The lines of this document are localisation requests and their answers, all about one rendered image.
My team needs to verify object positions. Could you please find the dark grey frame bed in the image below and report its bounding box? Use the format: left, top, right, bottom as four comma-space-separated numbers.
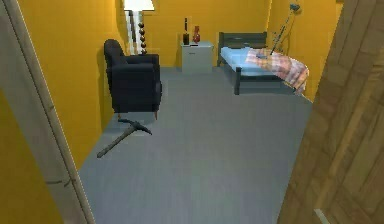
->
217, 31, 301, 96

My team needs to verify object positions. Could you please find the white shade floor lamp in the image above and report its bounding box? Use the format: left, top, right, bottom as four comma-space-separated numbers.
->
123, 0, 156, 56

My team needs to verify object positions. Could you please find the pale grey bedside cabinet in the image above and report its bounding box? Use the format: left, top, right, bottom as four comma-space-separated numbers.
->
180, 41, 215, 74

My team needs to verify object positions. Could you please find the dark navy armchair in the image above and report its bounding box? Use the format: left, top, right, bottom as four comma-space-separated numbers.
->
103, 38, 163, 121

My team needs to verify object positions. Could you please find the dark pickaxe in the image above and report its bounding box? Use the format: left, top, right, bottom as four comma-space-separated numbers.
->
96, 118, 153, 159

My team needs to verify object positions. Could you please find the pink plaid blanket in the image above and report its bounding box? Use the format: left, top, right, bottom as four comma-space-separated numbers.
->
245, 48, 310, 95

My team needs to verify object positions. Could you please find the blue head desk lamp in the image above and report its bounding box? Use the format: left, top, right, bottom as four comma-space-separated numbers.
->
269, 3, 302, 56

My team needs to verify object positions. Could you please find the black bottle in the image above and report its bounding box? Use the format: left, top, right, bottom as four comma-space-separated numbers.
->
182, 17, 190, 46

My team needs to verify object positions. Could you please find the brown wooden room door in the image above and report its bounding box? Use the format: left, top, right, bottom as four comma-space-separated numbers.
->
276, 0, 384, 224

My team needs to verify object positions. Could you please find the red vase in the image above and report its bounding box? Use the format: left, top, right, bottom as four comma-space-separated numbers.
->
192, 25, 202, 44

